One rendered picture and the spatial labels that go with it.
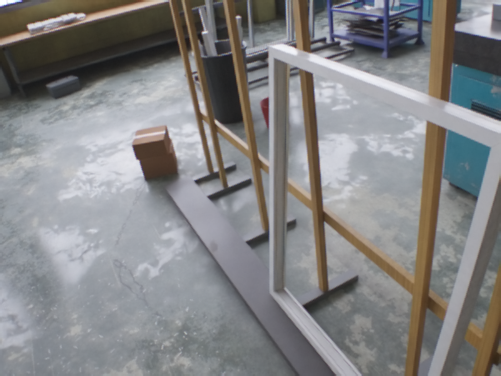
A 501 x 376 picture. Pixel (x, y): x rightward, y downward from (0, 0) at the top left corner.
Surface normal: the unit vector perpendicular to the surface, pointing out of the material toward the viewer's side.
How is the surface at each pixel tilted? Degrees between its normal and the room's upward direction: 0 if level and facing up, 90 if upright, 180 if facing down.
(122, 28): 90
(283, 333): 0
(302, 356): 0
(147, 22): 90
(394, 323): 0
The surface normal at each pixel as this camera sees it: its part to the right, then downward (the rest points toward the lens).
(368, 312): -0.15, -0.84
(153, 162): 0.19, 0.50
